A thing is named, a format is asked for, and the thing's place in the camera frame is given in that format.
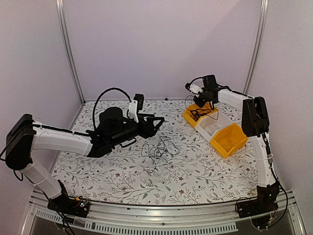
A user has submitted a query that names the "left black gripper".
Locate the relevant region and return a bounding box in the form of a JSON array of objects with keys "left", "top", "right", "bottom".
[{"left": 110, "top": 114, "right": 164, "bottom": 147}]

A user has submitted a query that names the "thick black cable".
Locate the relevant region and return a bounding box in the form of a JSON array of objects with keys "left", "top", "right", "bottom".
[{"left": 190, "top": 109, "right": 212, "bottom": 122}]

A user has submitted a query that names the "remaining thin black cable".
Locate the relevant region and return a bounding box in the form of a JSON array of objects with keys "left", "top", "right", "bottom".
[{"left": 141, "top": 136, "right": 180, "bottom": 176}]

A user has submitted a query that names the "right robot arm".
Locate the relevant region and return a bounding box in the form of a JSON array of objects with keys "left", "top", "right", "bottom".
[{"left": 185, "top": 74, "right": 280, "bottom": 213}]

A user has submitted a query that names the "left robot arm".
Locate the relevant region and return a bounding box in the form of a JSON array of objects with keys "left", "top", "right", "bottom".
[{"left": 1, "top": 107, "right": 164, "bottom": 212}]

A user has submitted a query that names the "far yellow bin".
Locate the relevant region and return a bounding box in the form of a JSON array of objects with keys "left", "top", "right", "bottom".
[{"left": 182, "top": 104, "right": 218, "bottom": 128}]

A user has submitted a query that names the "yellow bin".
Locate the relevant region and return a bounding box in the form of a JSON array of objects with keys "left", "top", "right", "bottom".
[
  {"left": 182, "top": 104, "right": 218, "bottom": 128},
  {"left": 210, "top": 123, "right": 248, "bottom": 159}
]

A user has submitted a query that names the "white translucent bin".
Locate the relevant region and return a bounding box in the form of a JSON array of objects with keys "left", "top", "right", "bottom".
[{"left": 195, "top": 111, "right": 233, "bottom": 142}]

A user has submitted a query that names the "floral table mat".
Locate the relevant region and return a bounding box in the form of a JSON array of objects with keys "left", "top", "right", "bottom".
[{"left": 52, "top": 100, "right": 258, "bottom": 205}]

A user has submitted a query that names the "near yellow bin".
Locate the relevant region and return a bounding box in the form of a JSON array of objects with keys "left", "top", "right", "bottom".
[{"left": 210, "top": 123, "right": 248, "bottom": 159}]

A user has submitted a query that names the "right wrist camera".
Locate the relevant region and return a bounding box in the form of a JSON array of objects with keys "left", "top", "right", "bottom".
[{"left": 185, "top": 83, "right": 203, "bottom": 97}]

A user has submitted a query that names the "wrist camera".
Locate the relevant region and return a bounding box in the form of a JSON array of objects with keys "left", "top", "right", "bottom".
[
  {"left": 185, "top": 83, "right": 203, "bottom": 97},
  {"left": 127, "top": 94, "right": 144, "bottom": 123}
]

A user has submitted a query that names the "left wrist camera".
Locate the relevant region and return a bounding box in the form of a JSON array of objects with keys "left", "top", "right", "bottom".
[{"left": 127, "top": 94, "right": 144, "bottom": 123}]

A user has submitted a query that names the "left arm black hose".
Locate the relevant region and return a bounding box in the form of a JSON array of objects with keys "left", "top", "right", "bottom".
[{"left": 92, "top": 88, "right": 133, "bottom": 130}]

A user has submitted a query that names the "right aluminium frame post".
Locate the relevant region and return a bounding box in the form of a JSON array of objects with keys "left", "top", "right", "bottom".
[{"left": 243, "top": 0, "right": 269, "bottom": 94}]

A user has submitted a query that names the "aluminium frame post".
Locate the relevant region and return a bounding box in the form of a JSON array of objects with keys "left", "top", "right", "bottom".
[
  {"left": 243, "top": 0, "right": 269, "bottom": 94},
  {"left": 55, "top": 0, "right": 86, "bottom": 105}
]

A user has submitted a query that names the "aluminium front rail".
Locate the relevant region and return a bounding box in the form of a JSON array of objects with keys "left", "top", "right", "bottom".
[{"left": 21, "top": 189, "right": 307, "bottom": 235}]

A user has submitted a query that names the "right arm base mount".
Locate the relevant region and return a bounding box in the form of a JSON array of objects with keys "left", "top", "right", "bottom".
[{"left": 235, "top": 186, "right": 279, "bottom": 230}]

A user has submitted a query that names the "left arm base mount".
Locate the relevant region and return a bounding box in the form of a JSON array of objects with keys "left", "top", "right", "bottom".
[{"left": 47, "top": 180, "right": 90, "bottom": 218}]

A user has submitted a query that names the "left aluminium frame post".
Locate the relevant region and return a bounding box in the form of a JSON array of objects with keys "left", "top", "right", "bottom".
[{"left": 55, "top": 0, "right": 86, "bottom": 105}]

